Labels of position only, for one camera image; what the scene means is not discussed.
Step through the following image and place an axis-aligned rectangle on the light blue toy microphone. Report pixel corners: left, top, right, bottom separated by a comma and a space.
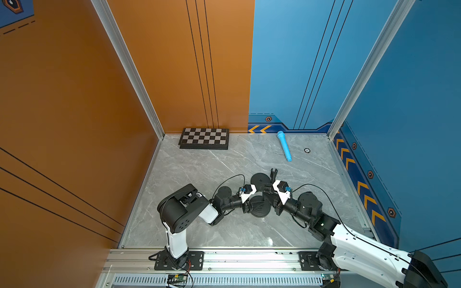
277, 131, 292, 162

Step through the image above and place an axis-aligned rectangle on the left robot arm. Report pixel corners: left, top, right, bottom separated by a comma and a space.
157, 184, 257, 270

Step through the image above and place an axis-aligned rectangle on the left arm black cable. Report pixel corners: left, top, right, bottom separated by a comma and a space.
211, 174, 246, 200

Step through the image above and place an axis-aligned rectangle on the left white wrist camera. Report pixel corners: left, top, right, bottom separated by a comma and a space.
238, 184, 257, 204

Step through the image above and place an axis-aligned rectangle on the right green circuit board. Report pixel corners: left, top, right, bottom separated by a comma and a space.
320, 274, 341, 288

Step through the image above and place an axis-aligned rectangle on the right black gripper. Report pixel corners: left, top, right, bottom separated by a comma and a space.
262, 188, 312, 226

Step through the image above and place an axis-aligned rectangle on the black round stand base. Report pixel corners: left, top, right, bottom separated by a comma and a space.
249, 196, 271, 218

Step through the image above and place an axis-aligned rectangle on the aluminium rail frame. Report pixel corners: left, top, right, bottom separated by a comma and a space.
95, 224, 413, 288

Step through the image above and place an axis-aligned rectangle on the left green circuit board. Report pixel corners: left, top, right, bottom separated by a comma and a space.
166, 274, 188, 288

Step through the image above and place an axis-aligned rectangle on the black white checkerboard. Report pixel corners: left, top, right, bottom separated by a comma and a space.
178, 128, 229, 150

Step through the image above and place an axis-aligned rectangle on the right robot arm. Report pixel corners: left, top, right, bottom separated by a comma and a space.
252, 180, 448, 288

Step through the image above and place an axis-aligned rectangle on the green circuit board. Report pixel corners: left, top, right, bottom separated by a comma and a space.
320, 274, 341, 288
166, 274, 188, 288

